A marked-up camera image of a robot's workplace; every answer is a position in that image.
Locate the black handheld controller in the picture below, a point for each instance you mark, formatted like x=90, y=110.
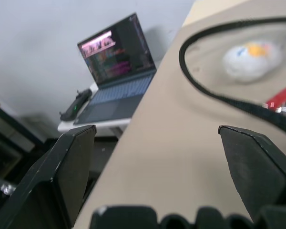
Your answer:
x=76, y=106

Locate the white side table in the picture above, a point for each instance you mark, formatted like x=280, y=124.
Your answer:
x=109, y=123

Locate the open laptop computer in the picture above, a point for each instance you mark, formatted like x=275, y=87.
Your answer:
x=119, y=62

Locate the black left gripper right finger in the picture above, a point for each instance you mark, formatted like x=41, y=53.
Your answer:
x=259, y=167

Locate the red black paddle case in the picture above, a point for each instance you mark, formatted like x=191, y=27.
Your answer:
x=264, y=113

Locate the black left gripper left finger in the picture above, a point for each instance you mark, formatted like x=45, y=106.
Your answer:
x=50, y=176

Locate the dark shelf cabinet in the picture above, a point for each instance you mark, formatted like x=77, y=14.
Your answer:
x=4, y=133

